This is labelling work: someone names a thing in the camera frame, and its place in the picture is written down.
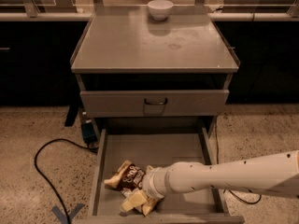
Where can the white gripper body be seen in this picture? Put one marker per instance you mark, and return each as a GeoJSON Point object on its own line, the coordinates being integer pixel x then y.
{"type": "Point", "coordinates": [151, 183]}

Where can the brown chip bag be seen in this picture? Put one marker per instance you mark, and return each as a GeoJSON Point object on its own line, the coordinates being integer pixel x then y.
{"type": "Point", "coordinates": [130, 177]}

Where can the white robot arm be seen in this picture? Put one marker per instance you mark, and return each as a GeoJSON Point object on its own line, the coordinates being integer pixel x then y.
{"type": "Point", "coordinates": [273, 175]}

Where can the open grey middle drawer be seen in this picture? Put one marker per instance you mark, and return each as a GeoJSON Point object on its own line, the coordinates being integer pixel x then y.
{"type": "Point", "coordinates": [158, 150]}

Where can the grey top drawer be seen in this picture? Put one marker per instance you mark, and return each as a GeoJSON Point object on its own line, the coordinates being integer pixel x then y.
{"type": "Point", "coordinates": [180, 103]}

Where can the grey drawer cabinet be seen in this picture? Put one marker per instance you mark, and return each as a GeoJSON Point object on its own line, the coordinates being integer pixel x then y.
{"type": "Point", "coordinates": [127, 40]}

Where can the dark lab bench counter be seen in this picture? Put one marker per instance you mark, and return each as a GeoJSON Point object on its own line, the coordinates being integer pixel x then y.
{"type": "Point", "coordinates": [36, 70]}

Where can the blue power adapter box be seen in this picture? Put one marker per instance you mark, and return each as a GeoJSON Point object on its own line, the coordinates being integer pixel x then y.
{"type": "Point", "coordinates": [88, 132]}

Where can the white bowl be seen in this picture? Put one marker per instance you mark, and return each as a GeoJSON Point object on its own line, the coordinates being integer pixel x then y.
{"type": "Point", "coordinates": [160, 9]}

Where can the black drawer handle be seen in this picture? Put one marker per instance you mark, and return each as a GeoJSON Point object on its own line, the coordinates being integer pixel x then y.
{"type": "Point", "coordinates": [153, 102]}

